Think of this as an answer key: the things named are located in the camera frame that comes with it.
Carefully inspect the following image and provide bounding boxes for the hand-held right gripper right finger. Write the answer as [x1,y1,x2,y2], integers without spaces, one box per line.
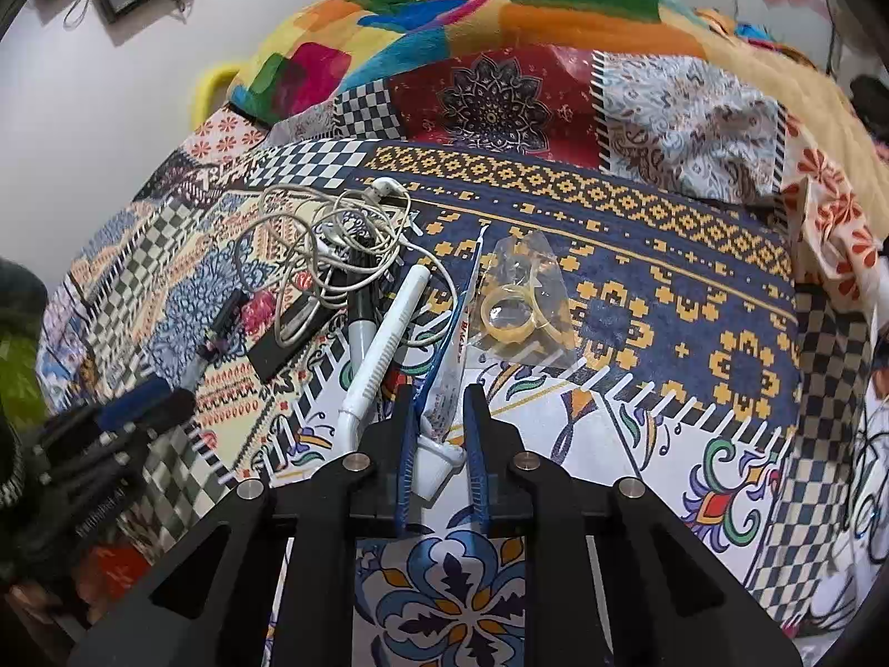
[462,384,807,667]

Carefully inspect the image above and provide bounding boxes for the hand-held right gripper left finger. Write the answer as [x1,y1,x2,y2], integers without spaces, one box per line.
[66,384,418,667]

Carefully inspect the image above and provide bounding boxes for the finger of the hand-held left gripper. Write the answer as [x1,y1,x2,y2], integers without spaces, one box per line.
[42,427,150,494]
[42,387,197,452]

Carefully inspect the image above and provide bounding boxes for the clear packet with blue stick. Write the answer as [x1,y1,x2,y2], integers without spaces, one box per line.
[413,222,494,501]

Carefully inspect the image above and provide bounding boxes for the black rectangular case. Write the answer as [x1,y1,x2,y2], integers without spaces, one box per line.
[250,285,341,383]

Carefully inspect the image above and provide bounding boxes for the black grey marker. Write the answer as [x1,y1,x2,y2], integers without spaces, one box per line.
[345,250,382,390]

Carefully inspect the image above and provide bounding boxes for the red orange cloth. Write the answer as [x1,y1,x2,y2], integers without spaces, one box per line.
[76,542,150,613]

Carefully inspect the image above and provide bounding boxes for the white plastic tube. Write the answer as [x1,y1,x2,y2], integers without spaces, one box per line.
[337,262,435,442]

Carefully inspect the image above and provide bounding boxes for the clear bag with yellow rings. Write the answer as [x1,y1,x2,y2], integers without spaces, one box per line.
[465,229,581,369]

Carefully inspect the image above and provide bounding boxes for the dark grey round object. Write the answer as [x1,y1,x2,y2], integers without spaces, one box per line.
[0,257,49,341]

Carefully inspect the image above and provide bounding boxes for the yellow plastic chair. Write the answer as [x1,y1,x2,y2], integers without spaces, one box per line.
[191,62,241,130]

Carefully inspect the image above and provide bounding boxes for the colourful patch fleece blanket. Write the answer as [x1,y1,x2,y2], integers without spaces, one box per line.
[229,0,889,175]

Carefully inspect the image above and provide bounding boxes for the black bag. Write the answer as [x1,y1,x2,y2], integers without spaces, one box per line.
[851,73,889,133]

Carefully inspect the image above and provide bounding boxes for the black white braided cord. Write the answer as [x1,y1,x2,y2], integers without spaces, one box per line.
[0,424,25,508]

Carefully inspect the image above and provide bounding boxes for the white earphone cable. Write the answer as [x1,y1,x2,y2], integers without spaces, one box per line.
[232,177,460,362]

